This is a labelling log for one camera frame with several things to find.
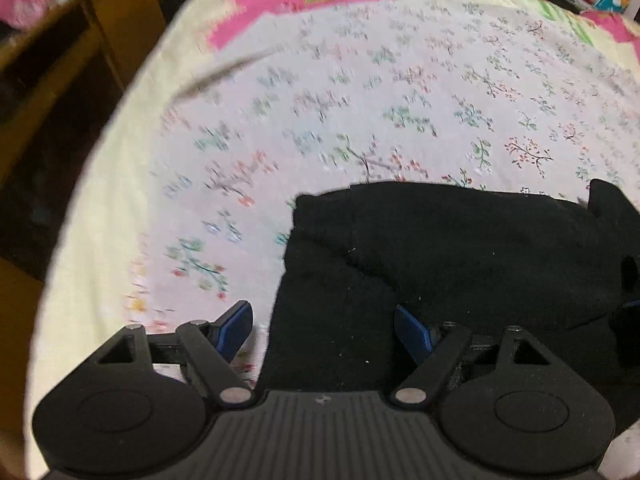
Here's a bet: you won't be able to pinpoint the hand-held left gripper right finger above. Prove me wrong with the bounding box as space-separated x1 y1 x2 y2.
390 304 553 408

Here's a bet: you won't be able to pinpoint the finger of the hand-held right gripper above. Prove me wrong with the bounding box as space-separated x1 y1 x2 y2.
607 254 640 343
586 178 640 233

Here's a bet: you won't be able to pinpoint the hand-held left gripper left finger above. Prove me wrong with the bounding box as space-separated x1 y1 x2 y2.
94 300 255 409

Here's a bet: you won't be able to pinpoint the black pants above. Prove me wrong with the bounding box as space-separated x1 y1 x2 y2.
260 180 640 393

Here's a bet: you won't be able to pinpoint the white floral bed sheet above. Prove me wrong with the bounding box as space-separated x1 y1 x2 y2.
122 0 640 391

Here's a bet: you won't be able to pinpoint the yellow printed blanket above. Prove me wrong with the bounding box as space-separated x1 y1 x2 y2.
22 0 640 480

